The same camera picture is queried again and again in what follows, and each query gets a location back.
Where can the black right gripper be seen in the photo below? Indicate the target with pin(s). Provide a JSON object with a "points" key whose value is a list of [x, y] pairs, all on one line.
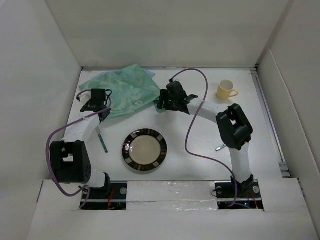
{"points": [[164, 95]]}

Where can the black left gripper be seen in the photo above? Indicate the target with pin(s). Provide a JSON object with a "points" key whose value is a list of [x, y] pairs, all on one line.
{"points": [[107, 113]]}

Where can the green patterned cloth placemat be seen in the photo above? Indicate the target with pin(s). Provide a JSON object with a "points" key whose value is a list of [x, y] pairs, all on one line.
{"points": [[132, 88]]}

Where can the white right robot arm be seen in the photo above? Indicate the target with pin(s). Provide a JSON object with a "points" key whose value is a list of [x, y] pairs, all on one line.
{"points": [[234, 128]]}

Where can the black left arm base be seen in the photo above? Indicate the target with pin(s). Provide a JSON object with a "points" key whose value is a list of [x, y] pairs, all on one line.
{"points": [[112, 197]]}

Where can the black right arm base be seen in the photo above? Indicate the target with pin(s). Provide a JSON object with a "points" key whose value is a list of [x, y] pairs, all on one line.
{"points": [[247, 199]]}

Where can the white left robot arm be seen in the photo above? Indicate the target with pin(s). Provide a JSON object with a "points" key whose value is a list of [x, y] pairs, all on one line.
{"points": [[66, 152]]}

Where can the yellow ceramic mug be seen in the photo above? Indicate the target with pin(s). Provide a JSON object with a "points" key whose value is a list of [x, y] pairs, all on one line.
{"points": [[226, 90]]}

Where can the dark rimmed cream plate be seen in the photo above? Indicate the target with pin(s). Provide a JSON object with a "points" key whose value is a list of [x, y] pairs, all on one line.
{"points": [[144, 150]]}

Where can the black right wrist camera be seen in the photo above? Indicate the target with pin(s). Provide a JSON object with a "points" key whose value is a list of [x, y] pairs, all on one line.
{"points": [[176, 91]]}

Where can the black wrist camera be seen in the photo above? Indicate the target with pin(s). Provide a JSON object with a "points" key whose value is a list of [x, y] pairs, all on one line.
{"points": [[98, 95], [176, 91]]}

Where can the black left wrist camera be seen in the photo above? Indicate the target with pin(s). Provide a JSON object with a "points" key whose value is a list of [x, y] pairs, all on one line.
{"points": [[98, 95]]}

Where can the green handled steak knife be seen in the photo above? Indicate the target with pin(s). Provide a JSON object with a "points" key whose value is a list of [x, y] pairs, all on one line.
{"points": [[101, 140]]}

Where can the green handled silver fork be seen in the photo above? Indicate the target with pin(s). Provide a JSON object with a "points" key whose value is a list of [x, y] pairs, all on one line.
{"points": [[220, 147]]}

